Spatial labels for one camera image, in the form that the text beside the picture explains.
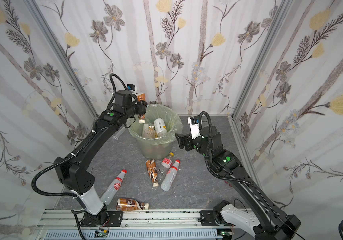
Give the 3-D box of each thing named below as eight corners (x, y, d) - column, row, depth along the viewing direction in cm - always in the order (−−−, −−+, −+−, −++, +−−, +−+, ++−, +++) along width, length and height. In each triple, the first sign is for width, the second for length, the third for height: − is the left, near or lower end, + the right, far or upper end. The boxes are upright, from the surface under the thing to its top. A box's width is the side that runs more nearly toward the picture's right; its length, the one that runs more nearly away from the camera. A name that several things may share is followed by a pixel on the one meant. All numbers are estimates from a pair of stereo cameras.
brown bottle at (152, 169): (151, 188, 83) (150, 186, 81) (145, 163, 93) (145, 160, 91) (161, 185, 84) (161, 183, 82) (154, 160, 95) (154, 158, 92)
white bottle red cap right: (160, 189, 85) (160, 186, 81) (174, 161, 96) (175, 158, 92) (167, 192, 84) (167, 190, 80) (181, 164, 95) (181, 160, 91)
